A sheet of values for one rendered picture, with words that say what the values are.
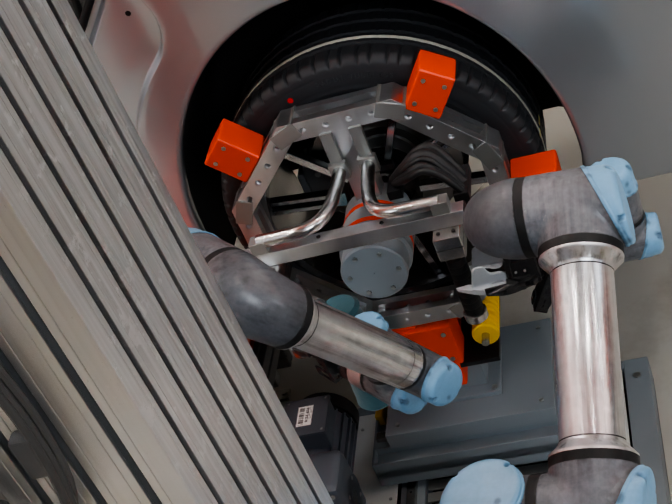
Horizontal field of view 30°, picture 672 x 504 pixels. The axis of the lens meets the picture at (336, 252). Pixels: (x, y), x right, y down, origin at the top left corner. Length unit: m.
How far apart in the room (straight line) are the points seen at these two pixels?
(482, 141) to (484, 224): 0.59
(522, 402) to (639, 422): 0.28
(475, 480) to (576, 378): 0.18
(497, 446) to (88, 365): 1.99
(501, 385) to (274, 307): 1.29
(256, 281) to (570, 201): 0.44
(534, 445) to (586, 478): 1.31
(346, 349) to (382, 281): 0.55
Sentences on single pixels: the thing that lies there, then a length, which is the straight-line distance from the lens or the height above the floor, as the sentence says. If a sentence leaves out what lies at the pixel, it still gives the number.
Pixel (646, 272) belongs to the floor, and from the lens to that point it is 3.46.
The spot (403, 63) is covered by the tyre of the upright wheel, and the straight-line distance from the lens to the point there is 2.34.
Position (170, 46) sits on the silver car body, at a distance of 2.41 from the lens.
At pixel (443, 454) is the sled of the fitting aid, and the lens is 2.92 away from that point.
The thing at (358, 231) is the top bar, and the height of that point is 0.98.
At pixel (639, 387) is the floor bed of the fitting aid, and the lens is 3.05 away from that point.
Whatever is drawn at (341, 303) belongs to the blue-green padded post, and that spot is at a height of 0.74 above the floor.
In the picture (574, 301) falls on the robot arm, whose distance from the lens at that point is 1.68.
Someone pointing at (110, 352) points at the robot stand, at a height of 1.69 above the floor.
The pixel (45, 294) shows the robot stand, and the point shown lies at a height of 1.76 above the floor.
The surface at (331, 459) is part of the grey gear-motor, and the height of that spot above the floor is 0.41.
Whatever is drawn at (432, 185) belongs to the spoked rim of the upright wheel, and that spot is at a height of 0.84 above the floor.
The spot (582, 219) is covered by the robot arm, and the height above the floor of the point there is 1.21.
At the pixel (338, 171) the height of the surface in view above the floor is 1.01.
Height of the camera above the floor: 2.24
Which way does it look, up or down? 35 degrees down
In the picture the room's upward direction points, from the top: 24 degrees counter-clockwise
